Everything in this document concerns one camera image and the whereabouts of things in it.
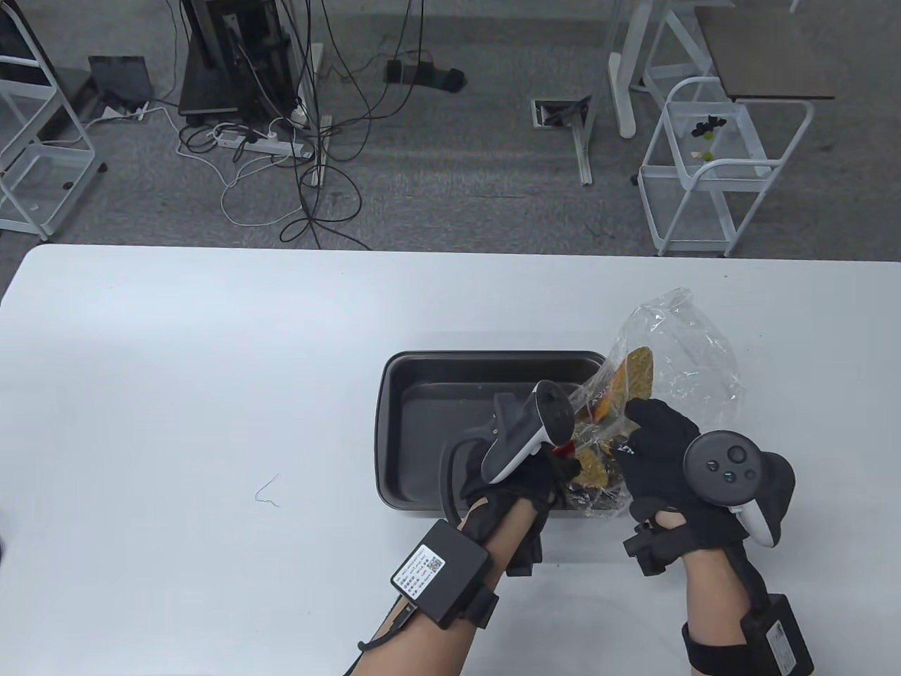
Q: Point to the person's right hand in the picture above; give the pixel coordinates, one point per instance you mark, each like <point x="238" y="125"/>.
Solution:
<point x="654" y="451"/>

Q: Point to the person's left hand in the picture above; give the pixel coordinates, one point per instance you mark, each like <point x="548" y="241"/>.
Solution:
<point x="514" y="493"/>

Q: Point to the long yellow bread slice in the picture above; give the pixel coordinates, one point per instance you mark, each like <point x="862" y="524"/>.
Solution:
<point x="595" y="475"/>

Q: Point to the round yellow bread slice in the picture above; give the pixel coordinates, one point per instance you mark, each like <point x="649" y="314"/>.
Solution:
<point x="637" y="373"/>

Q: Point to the clear plastic bakery bag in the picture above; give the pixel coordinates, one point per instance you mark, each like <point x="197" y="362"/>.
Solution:
<point x="697" y="352"/>

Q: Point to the person's right forearm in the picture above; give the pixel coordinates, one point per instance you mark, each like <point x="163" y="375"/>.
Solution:
<point x="718" y="605"/>

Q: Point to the person's left forearm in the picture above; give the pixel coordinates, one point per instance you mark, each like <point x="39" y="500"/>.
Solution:
<point x="436" y="648"/>

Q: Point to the brown side table top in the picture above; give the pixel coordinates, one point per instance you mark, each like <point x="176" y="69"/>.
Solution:
<point x="767" y="56"/>

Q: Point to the left black-white hand controller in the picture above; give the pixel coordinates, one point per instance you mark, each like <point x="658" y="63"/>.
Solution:
<point x="521" y="436"/>

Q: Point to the black-white hand controller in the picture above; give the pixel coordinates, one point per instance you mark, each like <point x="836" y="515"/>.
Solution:
<point x="521" y="436"/>
<point x="725" y="465"/>

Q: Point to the right black-white hand controller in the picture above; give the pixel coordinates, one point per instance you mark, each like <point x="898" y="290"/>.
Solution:
<point x="725" y="465"/>

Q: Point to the left wrist black sensor box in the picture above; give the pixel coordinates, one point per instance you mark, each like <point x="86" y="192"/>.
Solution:
<point x="440" y="570"/>

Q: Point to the wrist black sensor box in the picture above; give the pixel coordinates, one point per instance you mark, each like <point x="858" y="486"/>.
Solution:
<point x="440" y="570"/>
<point x="781" y="641"/>

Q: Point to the dark metal baking tray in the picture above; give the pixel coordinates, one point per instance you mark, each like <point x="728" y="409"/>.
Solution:
<point x="422" y="422"/>

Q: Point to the right wrist black sensor box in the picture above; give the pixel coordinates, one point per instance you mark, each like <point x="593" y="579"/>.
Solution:
<point x="781" y="641"/>

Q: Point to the white cart with small items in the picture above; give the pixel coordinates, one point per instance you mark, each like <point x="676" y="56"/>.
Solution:
<point x="732" y="184"/>

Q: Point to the small black object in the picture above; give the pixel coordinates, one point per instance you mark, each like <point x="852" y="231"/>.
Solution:
<point x="707" y="127"/>

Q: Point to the floor socket box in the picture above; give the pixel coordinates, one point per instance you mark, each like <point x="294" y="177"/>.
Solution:
<point x="556" y="113"/>

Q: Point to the white power strip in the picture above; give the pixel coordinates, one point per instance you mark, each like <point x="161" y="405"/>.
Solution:
<point x="267" y="144"/>

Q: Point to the black power adapter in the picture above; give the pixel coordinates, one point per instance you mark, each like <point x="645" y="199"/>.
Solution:
<point x="415" y="72"/>

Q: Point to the black computer tower stand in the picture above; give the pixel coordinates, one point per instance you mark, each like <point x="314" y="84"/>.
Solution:
<point x="225" y="42"/>

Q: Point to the white power adapter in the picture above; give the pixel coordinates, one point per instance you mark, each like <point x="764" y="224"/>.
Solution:
<point x="123" y="113"/>

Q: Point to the empty white rolling cart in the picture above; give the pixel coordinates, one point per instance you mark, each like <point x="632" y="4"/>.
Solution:
<point x="42" y="176"/>

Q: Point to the dark laptop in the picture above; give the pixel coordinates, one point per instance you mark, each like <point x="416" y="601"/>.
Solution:
<point x="120" y="77"/>

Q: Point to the black flat panel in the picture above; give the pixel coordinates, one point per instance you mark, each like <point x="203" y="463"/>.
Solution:
<point x="17" y="35"/>

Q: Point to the white desk leg frame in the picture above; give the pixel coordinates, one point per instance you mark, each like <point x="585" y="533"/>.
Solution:
<point x="623" y="84"/>

